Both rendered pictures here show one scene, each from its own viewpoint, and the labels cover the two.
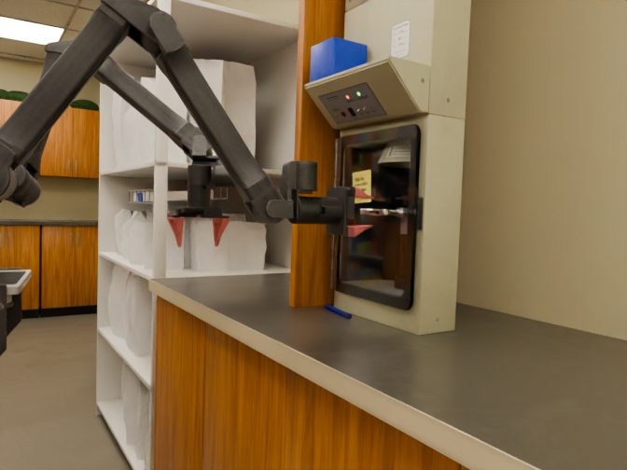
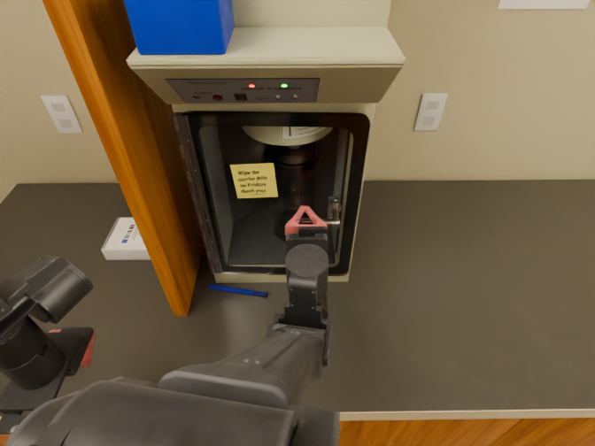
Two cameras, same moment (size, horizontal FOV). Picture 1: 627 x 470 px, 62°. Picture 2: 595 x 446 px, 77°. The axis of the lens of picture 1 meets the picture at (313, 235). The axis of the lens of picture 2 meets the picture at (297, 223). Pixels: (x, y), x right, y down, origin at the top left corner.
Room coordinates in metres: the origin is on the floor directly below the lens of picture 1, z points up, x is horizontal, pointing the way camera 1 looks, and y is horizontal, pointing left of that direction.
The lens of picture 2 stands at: (0.92, 0.30, 1.67)
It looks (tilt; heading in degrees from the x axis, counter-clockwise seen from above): 44 degrees down; 302
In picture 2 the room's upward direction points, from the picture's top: straight up
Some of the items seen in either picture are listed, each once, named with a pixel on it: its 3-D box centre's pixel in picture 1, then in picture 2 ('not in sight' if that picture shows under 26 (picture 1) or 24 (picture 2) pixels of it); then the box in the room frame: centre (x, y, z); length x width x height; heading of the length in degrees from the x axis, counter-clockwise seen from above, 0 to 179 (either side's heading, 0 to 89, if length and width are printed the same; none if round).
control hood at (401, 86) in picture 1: (361, 97); (270, 80); (1.21, -0.10, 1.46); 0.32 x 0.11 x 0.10; 33
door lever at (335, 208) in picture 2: (381, 212); (316, 216); (1.15, -0.15, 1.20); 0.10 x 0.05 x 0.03; 30
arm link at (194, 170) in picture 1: (202, 175); (12, 333); (1.32, 0.29, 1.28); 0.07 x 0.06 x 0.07; 98
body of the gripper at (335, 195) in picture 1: (327, 211); (306, 269); (1.11, -0.03, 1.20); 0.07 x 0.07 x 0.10; 33
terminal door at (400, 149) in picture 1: (371, 215); (278, 209); (1.23, -0.14, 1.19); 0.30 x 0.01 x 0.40; 30
